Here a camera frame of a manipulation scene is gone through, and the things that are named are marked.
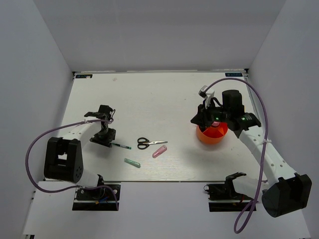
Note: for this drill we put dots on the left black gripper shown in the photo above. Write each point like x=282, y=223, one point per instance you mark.
x=105, y=142

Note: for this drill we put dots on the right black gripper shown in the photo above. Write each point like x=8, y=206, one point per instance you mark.
x=202, y=118

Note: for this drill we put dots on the pink eraser roll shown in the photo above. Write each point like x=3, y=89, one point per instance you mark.
x=216, y=124

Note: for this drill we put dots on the orange round organizer container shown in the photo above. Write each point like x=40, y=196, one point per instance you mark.
x=212, y=135

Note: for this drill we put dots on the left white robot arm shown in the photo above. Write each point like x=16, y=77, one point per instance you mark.
x=64, y=158

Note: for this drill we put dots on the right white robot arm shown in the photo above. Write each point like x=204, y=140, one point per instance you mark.
x=285, y=191

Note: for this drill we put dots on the green pen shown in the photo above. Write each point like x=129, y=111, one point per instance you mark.
x=121, y=146

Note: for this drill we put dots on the right blue corner label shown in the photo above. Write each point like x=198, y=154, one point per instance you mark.
x=233, y=75

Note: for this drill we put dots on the blue corner label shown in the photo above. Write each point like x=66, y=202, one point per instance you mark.
x=233, y=75
x=83, y=76

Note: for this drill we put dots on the green translucent tube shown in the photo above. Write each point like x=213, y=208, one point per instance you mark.
x=133, y=163

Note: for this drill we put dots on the pink translucent tube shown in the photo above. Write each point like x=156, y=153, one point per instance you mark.
x=159, y=151

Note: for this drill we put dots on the left blue corner label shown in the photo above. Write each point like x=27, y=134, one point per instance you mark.
x=83, y=76

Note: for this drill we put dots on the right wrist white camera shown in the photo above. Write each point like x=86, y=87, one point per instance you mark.
x=207, y=94

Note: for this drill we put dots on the black handled scissors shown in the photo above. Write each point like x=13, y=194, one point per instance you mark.
x=144, y=143

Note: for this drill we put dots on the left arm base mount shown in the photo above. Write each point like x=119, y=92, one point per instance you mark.
x=97, y=200

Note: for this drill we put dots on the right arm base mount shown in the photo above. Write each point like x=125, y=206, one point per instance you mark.
x=222, y=197

